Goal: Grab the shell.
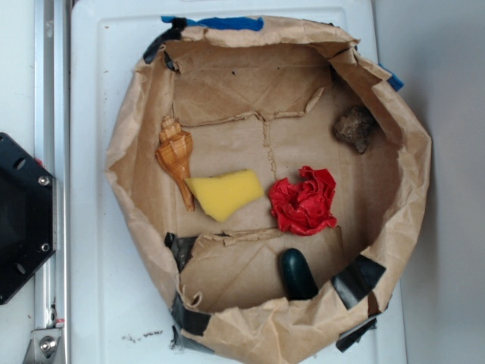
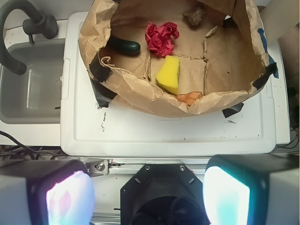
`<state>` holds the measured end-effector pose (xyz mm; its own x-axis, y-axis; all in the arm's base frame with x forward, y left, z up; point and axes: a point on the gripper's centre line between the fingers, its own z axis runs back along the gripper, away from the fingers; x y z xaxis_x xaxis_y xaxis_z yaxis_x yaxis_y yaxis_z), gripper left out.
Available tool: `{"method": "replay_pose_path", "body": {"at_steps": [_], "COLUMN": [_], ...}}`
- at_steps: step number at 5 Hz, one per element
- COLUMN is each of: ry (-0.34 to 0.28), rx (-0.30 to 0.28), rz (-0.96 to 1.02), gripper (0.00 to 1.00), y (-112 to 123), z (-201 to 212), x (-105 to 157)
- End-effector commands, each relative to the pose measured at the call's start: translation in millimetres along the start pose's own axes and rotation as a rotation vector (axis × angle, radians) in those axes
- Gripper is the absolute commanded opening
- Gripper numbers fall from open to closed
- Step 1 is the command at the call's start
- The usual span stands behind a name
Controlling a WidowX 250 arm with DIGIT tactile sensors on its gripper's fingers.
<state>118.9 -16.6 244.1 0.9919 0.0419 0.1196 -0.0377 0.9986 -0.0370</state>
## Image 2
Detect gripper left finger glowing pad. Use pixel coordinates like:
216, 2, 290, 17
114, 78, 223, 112
0, 160, 95, 225

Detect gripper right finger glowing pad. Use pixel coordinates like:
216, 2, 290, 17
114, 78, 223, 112
202, 154, 300, 225

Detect orange spiral shell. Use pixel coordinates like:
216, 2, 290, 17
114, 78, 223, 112
175, 91, 203, 106

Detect white plastic bin lid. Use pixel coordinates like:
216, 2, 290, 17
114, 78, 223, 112
60, 12, 290, 158

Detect grey toy sink basin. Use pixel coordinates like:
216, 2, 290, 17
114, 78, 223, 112
0, 39, 65, 124

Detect yellow sponge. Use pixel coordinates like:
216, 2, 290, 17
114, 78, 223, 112
155, 55, 180, 96

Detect brown paper bag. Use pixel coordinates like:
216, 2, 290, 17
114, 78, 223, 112
79, 0, 277, 118

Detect dark grey faucet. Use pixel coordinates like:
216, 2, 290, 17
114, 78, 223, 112
0, 0, 59, 75

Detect crumpled red paper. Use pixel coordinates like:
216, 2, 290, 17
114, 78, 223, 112
145, 22, 180, 57

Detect dark green cucumber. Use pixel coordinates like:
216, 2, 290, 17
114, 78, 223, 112
107, 36, 141, 55

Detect brown rock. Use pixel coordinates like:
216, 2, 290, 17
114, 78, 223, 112
182, 5, 206, 26

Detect black cables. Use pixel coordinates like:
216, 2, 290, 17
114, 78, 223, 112
0, 130, 64, 160

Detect aluminium rail with bracket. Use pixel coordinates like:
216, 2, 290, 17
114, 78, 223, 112
82, 157, 210, 176

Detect black robot mount base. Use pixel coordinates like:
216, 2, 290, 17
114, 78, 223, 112
120, 164, 210, 225

